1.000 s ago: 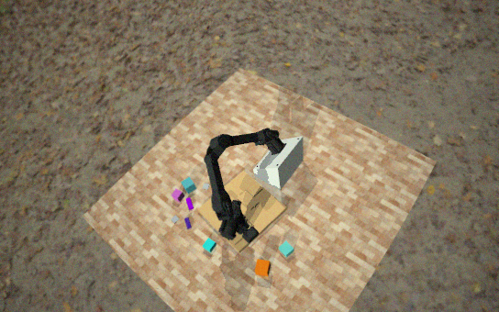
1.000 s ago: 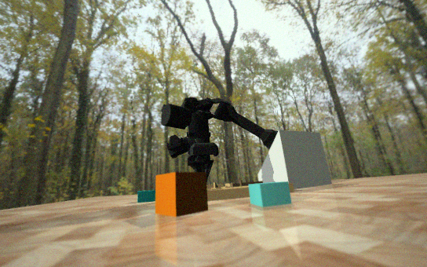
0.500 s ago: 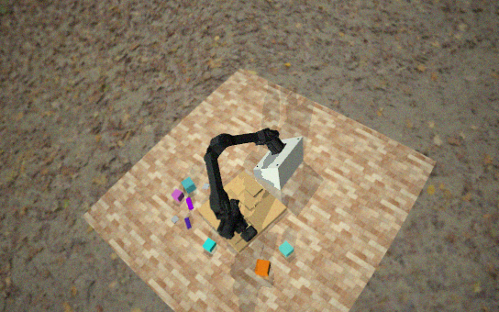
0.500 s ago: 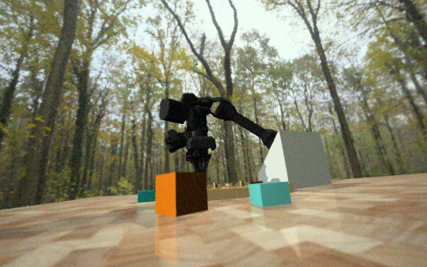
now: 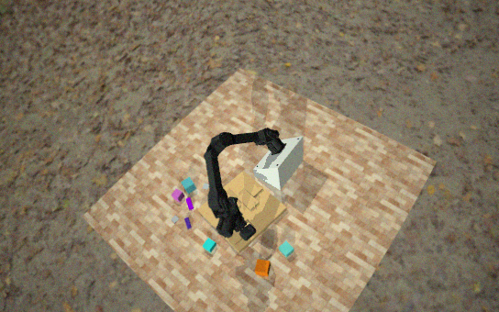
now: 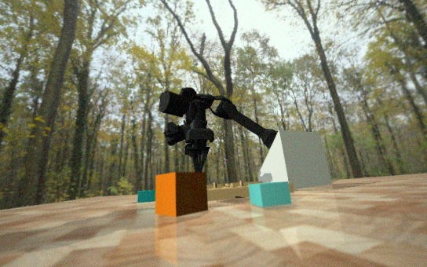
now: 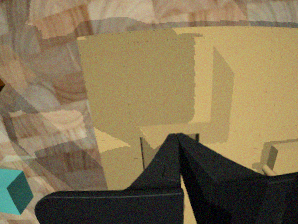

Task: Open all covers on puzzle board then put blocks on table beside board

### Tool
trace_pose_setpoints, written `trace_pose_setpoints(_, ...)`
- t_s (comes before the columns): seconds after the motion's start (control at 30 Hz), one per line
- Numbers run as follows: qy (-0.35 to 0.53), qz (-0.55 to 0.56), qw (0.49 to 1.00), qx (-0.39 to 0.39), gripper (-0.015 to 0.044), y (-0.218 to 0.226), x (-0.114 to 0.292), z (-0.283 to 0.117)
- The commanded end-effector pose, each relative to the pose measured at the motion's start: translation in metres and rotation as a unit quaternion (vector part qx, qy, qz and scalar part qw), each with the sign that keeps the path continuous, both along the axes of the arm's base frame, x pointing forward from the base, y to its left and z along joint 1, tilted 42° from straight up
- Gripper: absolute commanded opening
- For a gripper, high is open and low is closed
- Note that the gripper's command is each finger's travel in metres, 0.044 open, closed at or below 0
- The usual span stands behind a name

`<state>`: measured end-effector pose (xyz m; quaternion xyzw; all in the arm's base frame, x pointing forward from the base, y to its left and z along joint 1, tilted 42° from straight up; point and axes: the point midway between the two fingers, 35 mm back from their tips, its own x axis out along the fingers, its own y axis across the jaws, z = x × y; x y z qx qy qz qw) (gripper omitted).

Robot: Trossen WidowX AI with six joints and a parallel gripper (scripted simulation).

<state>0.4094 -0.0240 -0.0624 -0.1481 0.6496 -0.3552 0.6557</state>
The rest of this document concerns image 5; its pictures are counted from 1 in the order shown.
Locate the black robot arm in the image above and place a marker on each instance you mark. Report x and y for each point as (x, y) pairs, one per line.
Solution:
(217, 196)

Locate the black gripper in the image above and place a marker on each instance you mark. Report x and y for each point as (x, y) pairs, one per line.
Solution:
(245, 232)

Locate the cyan cube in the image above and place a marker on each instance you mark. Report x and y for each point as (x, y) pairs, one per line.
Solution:
(209, 245)

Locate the orange-brown block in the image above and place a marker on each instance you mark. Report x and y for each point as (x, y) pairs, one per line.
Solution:
(262, 267)

